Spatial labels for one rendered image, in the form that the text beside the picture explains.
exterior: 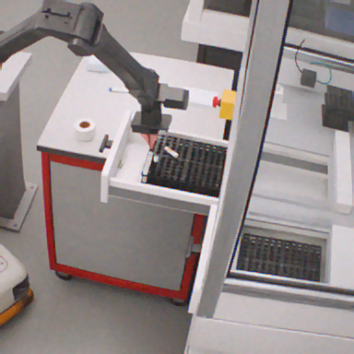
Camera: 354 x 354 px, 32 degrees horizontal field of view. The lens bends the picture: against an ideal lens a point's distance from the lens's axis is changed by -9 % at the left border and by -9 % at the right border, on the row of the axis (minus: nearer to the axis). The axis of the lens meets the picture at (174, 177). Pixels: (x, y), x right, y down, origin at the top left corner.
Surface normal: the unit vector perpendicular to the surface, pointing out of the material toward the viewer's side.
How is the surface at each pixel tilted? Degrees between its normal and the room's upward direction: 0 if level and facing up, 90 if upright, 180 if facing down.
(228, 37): 90
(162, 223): 90
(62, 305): 1
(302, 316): 90
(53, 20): 39
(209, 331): 90
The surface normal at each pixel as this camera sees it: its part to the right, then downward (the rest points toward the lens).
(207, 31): -0.18, 0.67
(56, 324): 0.10, -0.72
